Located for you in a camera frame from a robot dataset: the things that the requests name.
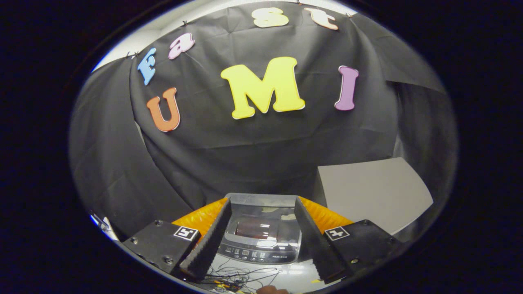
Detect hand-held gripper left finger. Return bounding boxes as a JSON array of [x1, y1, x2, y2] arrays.
[[123, 198, 232, 282]]

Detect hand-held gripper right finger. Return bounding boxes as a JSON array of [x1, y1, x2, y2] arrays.
[[294, 196, 403, 284]]

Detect grey washing machine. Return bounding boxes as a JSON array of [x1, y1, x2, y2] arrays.
[[217, 193, 304, 265]]

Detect grey cabinet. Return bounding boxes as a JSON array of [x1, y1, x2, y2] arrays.
[[315, 157, 434, 236]]

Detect white purple object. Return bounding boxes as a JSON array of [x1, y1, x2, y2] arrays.
[[90, 212, 120, 242]]

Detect black backdrop cloth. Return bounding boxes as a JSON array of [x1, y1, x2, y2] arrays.
[[69, 1, 458, 241]]

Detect thin dark cables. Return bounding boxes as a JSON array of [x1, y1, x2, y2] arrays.
[[203, 265, 283, 293]]

